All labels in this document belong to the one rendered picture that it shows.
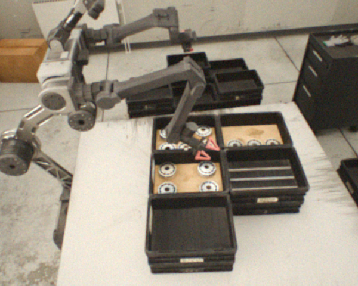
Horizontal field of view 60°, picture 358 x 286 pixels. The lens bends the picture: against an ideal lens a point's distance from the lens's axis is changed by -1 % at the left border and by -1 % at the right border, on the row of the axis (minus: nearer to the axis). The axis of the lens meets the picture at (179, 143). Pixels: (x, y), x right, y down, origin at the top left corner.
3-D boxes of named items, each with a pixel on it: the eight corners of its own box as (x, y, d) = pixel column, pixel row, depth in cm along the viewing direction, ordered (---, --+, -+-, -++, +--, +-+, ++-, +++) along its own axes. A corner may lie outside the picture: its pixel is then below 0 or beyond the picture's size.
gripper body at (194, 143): (198, 147, 167) (186, 140, 166) (207, 137, 160) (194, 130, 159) (195, 156, 163) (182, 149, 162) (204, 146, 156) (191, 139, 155)
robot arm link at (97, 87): (88, 82, 127) (87, 92, 124) (113, 80, 128) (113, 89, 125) (93, 98, 135) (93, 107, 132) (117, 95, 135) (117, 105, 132)
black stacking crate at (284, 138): (221, 162, 182) (222, 149, 174) (216, 127, 203) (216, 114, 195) (289, 159, 181) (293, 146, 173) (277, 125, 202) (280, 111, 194)
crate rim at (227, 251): (144, 257, 134) (144, 254, 132) (148, 198, 155) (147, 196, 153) (237, 253, 133) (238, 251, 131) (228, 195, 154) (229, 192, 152)
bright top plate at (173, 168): (157, 176, 171) (156, 175, 171) (159, 162, 178) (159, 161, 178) (175, 177, 170) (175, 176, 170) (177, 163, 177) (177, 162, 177)
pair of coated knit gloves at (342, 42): (327, 48, 257) (328, 45, 255) (317, 38, 270) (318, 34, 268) (355, 46, 258) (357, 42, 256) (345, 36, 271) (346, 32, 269)
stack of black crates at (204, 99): (175, 134, 296) (173, 106, 272) (172, 114, 317) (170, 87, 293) (216, 130, 298) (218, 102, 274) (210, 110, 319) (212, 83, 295)
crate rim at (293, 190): (229, 195, 154) (229, 192, 152) (222, 151, 175) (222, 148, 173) (309, 192, 153) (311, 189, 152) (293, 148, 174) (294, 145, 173)
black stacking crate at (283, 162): (228, 205, 161) (229, 193, 153) (221, 162, 182) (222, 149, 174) (304, 202, 160) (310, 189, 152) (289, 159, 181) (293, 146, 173)
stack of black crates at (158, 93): (132, 139, 294) (125, 102, 262) (132, 119, 315) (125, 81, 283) (175, 135, 296) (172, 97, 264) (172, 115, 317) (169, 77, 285)
